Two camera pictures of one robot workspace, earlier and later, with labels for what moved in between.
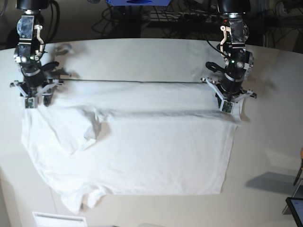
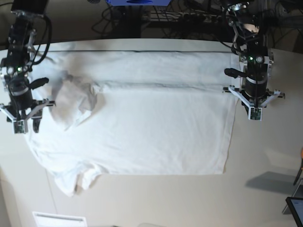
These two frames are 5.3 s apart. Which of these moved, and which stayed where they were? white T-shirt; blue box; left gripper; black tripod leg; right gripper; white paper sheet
Moved: white T-shirt; left gripper; right gripper
Stayed: black tripod leg; blue box; white paper sheet
